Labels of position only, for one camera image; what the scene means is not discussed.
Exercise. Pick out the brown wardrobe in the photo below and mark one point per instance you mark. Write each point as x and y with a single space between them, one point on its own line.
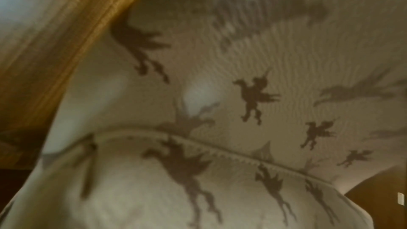
378 202

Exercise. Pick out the cream patterned backpack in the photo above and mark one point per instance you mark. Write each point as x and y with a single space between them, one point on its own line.
222 122

